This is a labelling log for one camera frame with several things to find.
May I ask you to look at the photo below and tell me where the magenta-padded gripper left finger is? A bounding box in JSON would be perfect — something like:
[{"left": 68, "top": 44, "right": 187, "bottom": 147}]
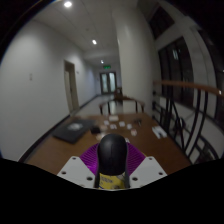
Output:
[{"left": 57, "top": 143, "right": 101, "bottom": 189}]

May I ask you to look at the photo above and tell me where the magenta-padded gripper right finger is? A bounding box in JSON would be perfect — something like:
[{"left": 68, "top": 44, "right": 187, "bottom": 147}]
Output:
[{"left": 125, "top": 142, "right": 168, "bottom": 189}]

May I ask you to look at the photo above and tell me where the black computer mouse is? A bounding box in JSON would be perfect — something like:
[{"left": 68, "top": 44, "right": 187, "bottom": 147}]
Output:
[{"left": 96, "top": 133, "right": 129, "bottom": 177}]

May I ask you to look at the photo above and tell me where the round yellow printed mouse pad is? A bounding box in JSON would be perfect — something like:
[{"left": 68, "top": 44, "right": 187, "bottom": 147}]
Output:
[{"left": 98, "top": 172, "right": 127, "bottom": 190}]

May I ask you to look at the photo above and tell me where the dark closed laptop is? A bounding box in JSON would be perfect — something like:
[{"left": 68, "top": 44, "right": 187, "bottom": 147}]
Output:
[{"left": 52, "top": 118, "right": 96, "bottom": 144}]

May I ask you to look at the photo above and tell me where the white booklet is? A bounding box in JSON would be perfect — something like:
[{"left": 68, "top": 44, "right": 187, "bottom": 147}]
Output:
[{"left": 151, "top": 125, "right": 168, "bottom": 139}]

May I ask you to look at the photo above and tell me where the small black box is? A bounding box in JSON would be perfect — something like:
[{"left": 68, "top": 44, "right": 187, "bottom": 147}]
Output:
[{"left": 90, "top": 124, "right": 102, "bottom": 135}]

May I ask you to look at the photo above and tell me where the wooden chair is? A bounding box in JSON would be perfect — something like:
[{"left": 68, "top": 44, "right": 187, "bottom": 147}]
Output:
[{"left": 98, "top": 97, "right": 146, "bottom": 116}]

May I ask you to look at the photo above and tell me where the side doorway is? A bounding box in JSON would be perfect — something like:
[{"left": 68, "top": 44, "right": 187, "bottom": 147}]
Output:
[{"left": 63, "top": 59, "right": 81, "bottom": 116}]

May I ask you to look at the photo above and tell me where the glass double door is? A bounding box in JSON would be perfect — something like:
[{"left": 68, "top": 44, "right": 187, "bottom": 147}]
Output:
[{"left": 99, "top": 71, "right": 118, "bottom": 95}]

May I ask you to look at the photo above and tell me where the wooden handrail black railing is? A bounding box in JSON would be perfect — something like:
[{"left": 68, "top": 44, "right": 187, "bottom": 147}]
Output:
[{"left": 152, "top": 79, "right": 224, "bottom": 164}]

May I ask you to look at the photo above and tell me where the dark framed window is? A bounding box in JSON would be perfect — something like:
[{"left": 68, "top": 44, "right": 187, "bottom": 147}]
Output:
[{"left": 148, "top": 4, "right": 224, "bottom": 131}]

